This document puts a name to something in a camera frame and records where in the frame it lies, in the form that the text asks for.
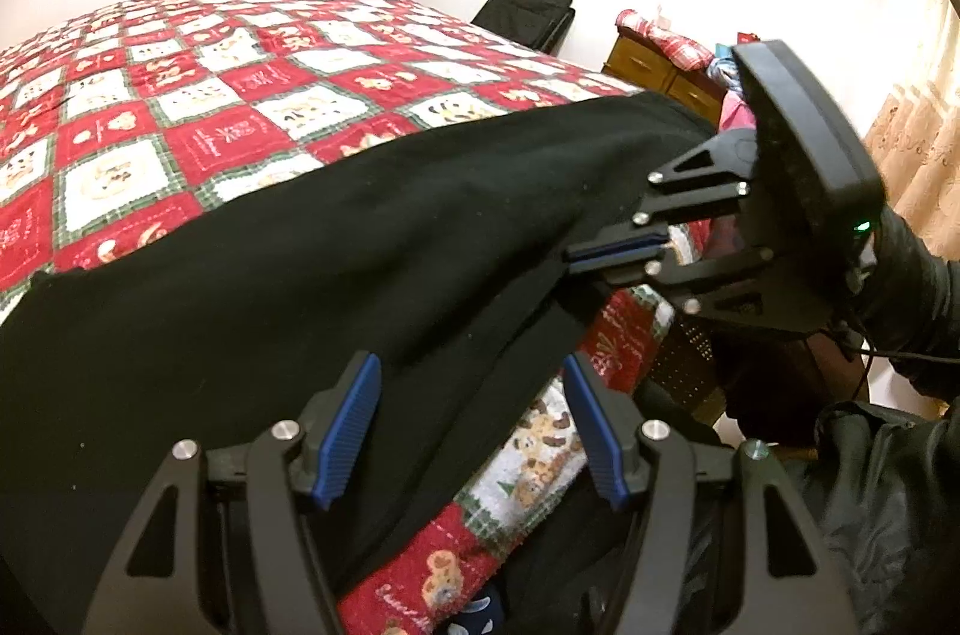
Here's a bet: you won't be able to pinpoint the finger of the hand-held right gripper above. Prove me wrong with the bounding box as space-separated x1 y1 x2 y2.
564 246 820 336
564 129 760 254

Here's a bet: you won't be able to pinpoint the beige patterned curtain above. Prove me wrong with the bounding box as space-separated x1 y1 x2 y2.
862 0 960 261

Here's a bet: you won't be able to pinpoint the red checked cloth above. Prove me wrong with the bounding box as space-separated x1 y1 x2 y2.
615 9 717 74

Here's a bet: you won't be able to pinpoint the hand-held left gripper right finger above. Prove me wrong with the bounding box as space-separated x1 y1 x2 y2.
562 354 860 635

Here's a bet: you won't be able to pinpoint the black suitcase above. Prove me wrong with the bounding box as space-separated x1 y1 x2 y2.
471 0 577 58

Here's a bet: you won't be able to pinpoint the black cable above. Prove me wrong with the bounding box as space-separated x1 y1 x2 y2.
825 275 960 381

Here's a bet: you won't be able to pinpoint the red checked printed bedspread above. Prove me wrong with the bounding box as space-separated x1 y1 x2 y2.
0 0 721 635

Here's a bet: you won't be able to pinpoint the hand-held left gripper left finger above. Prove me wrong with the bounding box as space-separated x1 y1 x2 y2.
81 351 382 635

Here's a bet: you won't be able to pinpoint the brown wooden cabinet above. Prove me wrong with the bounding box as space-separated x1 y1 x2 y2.
604 31 732 122

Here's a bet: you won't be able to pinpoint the person's right forearm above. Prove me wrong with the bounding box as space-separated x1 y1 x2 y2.
855 204 960 404

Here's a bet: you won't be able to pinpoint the black pants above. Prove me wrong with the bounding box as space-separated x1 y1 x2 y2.
0 94 725 606

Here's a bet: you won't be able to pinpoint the person's dark jacket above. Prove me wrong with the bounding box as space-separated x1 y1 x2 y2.
787 395 960 635

